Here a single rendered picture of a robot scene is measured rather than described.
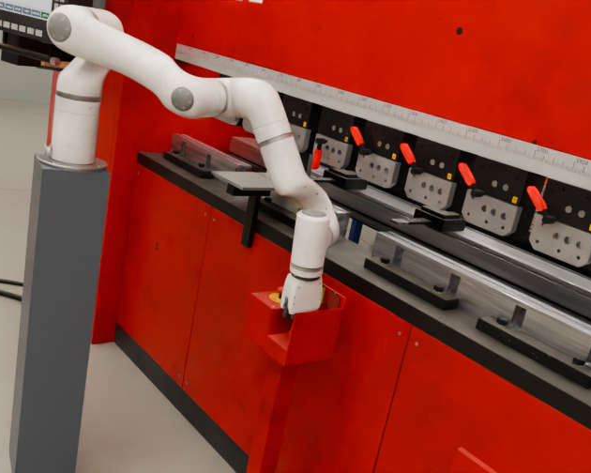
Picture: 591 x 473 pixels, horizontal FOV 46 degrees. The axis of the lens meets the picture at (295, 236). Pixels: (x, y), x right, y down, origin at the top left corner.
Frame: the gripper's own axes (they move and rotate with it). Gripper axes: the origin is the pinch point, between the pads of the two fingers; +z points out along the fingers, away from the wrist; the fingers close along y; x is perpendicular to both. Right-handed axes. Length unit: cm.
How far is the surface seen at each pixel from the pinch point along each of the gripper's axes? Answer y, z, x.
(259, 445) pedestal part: 4.4, 38.3, -4.4
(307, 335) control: 0.7, -0.3, 4.9
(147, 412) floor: 3, 74, -79
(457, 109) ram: -35, -59, 9
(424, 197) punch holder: -31.9, -35.2, 5.9
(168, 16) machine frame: -24, -66, -136
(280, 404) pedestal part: 0.6, 24.4, -2.1
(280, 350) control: 6.5, 4.3, 2.0
